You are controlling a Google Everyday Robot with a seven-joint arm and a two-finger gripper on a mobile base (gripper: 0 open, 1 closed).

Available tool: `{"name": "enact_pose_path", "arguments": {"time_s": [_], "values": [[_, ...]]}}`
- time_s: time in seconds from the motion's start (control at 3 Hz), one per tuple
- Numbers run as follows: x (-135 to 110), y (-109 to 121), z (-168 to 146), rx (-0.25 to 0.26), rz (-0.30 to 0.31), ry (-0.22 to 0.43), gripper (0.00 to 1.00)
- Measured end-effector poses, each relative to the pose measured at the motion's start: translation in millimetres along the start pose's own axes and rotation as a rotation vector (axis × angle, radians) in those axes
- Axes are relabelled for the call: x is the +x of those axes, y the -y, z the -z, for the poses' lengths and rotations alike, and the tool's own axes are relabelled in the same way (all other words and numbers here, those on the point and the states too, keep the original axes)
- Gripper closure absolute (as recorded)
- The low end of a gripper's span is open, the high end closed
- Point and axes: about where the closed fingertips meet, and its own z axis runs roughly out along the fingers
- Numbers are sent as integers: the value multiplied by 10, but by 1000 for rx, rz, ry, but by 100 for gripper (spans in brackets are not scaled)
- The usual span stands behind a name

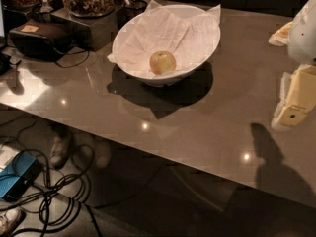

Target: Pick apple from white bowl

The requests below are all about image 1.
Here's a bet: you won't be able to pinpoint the black cup with scoop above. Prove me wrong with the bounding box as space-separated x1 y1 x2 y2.
118 0 147 27

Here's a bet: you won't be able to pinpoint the white paper liner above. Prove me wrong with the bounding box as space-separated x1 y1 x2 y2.
107 0 222 79

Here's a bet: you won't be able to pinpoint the yellow green apple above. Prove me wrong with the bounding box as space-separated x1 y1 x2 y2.
149 51 177 75

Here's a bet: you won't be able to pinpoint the blue electronics box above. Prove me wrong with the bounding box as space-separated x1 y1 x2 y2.
0 152 42 202

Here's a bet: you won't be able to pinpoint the black box device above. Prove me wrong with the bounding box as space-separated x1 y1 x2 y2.
9 20 73 61

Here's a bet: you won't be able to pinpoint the white bowl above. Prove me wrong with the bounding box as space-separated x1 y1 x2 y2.
111 4 222 87

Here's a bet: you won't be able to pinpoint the white shoe on floor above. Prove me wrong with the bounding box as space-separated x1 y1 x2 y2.
49 133 72 169

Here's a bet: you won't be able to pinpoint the black floor cables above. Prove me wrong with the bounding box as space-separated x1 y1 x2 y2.
0 116 103 237

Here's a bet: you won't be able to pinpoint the black cable on table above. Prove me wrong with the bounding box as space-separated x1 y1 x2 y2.
53 47 91 69

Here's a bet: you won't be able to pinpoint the white shoe bottom left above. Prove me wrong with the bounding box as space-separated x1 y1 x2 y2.
0 208 23 237

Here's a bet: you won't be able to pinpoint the grey metal stand block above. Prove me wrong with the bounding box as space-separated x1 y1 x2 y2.
51 8 119 51

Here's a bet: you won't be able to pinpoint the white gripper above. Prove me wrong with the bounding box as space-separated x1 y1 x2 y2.
269 0 316 131

